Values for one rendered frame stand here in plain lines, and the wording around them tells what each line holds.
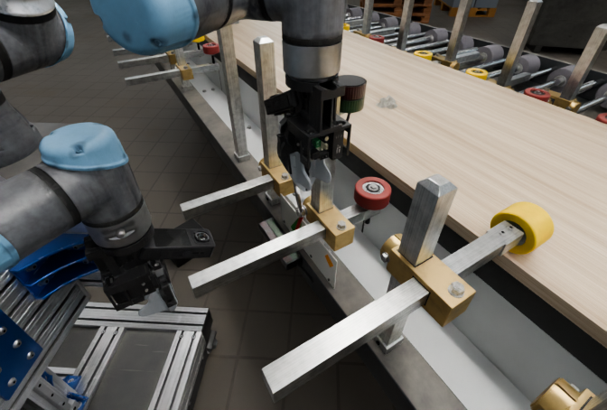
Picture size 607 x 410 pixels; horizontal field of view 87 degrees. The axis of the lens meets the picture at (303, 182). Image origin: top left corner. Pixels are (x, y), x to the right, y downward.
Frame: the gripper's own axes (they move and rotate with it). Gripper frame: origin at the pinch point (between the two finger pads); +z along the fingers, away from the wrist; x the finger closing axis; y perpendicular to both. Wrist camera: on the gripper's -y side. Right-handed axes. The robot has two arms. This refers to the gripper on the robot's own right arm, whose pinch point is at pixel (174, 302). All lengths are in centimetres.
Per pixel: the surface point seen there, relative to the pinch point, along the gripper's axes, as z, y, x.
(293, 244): -3.3, -23.7, 1.4
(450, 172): -8, -65, 5
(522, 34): -21, -141, -30
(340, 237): -3.3, -32.7, 4.9
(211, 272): -3.5, -7.5, -0.2
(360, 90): -31.2, -39.0, -1.1
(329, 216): -4.5, -33.6, -0.5
